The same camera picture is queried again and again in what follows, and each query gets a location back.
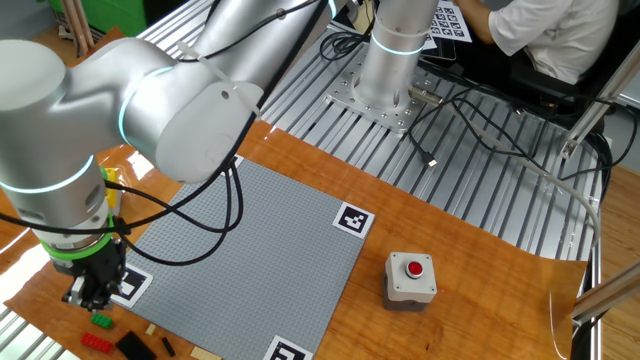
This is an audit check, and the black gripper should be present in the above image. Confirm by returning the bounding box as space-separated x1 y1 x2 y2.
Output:
52 238 127 311

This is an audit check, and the green Lego brick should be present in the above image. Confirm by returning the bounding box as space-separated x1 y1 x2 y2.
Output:
89 311 115 330

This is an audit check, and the person's bare forearm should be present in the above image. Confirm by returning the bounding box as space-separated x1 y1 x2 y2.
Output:
452 0 501 46

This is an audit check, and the red Lego brick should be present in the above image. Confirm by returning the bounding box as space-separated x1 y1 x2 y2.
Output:
79 332 115 355

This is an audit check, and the black Lego plate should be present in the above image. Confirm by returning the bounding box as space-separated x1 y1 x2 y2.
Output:
115 330 158 360

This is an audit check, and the tan Lego plate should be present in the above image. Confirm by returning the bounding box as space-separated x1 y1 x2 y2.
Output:
189 345 224 360

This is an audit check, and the grey Lego baseplate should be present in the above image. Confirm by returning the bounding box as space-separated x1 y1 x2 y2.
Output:
117 157 376 360

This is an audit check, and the yellow and grey button box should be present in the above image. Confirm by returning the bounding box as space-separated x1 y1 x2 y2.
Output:
99 167 121 214

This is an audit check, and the fiducial marker with C pattern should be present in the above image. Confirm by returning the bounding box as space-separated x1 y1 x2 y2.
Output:
262 334 315 360

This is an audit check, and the wooden stick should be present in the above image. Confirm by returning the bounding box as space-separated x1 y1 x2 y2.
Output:
62 0 85 55
74 0 96 50

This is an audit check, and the green box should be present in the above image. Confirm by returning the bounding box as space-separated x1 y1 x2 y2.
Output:
47 0 149 39

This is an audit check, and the grey box with red button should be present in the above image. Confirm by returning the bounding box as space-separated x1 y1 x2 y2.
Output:
382 251 439 312

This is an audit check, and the wood grain mat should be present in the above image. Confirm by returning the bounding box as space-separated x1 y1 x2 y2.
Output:
0 24 589 360

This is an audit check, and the printed marker calibration sheet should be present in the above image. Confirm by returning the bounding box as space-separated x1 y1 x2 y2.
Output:
427 0 474 44

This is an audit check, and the black office chair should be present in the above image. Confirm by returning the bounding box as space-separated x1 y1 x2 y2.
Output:
419 9 640 131

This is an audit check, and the aluminium profile bar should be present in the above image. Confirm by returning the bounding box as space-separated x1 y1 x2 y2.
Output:
569 259 640 326

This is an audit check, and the person in white shirt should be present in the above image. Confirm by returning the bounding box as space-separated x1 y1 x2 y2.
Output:
487 0 621 86

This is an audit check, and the green flange adapter ring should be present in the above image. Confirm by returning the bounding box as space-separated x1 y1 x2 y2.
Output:
39 214 116 261

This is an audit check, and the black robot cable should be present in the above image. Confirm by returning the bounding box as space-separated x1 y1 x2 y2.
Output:
102 159 245 266
0 0 331 236

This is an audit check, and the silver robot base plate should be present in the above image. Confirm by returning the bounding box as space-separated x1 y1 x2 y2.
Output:
324 59 431 135

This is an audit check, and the coiled black cable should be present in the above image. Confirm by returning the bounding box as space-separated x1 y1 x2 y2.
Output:
318 29 375 64

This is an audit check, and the black USB cable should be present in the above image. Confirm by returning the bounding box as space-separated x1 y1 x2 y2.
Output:
405 97 471 169

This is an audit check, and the silver cable connector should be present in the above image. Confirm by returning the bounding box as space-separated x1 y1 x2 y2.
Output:
407 84 445 107

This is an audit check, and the grey hose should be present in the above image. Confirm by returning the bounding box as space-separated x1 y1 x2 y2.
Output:
464 119 604 261

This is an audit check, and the long black cable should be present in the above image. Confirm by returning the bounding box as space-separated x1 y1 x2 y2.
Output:
449 97 640 182

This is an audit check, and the aluminium frame post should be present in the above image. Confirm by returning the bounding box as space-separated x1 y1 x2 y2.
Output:
558 39 640 160

